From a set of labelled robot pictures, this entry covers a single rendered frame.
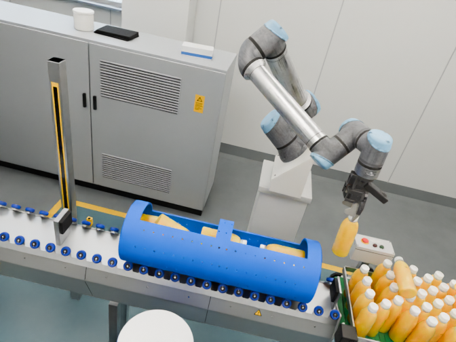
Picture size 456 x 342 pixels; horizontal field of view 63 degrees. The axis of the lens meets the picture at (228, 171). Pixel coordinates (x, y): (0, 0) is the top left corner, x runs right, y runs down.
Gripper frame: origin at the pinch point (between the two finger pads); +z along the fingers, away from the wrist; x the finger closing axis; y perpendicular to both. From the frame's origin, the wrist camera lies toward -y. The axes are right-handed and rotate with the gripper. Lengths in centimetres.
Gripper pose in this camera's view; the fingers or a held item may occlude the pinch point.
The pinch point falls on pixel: (353, 216)
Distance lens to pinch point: 160.7
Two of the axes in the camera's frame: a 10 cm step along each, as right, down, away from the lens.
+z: -1.5, 8.4, 5.3
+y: -9.8, -1.9, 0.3
